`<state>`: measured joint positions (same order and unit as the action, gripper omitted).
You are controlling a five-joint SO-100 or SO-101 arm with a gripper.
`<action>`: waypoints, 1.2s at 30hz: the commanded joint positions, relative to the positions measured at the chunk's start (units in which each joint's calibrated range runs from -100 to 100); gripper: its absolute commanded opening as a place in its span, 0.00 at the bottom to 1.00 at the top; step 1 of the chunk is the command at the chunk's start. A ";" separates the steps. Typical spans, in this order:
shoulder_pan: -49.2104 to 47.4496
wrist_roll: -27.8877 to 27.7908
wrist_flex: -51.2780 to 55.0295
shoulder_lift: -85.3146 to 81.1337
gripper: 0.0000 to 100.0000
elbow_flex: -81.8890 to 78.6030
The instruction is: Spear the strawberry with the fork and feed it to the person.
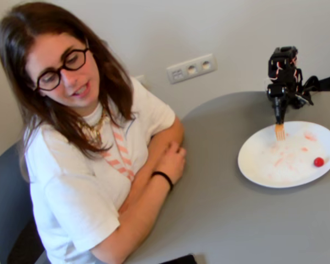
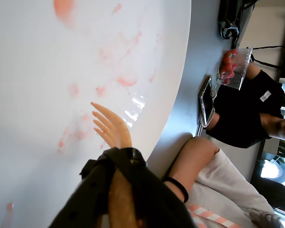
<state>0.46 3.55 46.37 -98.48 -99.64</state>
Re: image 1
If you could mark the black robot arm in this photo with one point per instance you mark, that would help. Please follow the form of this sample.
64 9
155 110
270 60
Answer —
281 71

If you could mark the grey chair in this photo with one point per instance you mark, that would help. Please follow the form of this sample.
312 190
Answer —
8 192

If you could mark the woman's right forearm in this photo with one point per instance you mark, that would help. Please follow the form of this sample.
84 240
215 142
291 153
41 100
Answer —
137 214

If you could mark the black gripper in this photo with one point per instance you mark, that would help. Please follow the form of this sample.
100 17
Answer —
278 105

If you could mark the flat black device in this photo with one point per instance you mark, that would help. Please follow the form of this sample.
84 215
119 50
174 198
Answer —
178 259

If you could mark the woman's head brown hair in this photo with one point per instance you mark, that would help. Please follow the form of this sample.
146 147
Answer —
44 27

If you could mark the red strawberry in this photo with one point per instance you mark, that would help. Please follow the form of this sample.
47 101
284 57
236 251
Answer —
318 162

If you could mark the black table clamp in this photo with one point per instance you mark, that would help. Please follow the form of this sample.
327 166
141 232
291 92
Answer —
311 85

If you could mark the woman's right hand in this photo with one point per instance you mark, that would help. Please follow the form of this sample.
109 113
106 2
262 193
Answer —
174 162

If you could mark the white round plate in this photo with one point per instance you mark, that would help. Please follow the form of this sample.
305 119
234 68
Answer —
283 165

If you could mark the dark-framed eyeglasses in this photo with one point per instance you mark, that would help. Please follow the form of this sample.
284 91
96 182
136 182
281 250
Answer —
48 81

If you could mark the white t-shirt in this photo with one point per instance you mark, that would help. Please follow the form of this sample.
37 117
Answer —
79 192

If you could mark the woman's left hand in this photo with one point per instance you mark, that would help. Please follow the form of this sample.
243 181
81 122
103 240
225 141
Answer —
125 209

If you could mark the woman's left forearm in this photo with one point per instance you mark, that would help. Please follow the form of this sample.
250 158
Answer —
165 134

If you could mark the white wall socket strip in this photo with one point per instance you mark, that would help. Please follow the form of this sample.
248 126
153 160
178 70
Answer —
192 68

